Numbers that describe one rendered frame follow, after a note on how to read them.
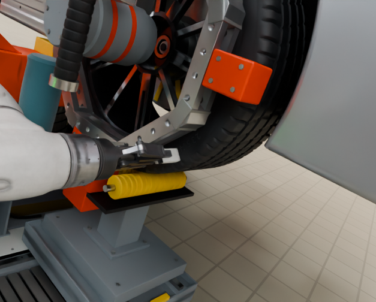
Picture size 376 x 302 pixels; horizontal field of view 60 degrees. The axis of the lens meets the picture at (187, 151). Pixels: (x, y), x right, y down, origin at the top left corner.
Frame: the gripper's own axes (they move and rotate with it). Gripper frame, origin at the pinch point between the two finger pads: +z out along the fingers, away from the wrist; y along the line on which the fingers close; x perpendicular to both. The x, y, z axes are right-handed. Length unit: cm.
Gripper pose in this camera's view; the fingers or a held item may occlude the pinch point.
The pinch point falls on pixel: (166, 156)
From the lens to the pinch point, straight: 72.3
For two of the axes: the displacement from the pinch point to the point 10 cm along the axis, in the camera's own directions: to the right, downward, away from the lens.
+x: -2.7, -9.4, 1.9
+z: 6.2, -0.2, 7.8
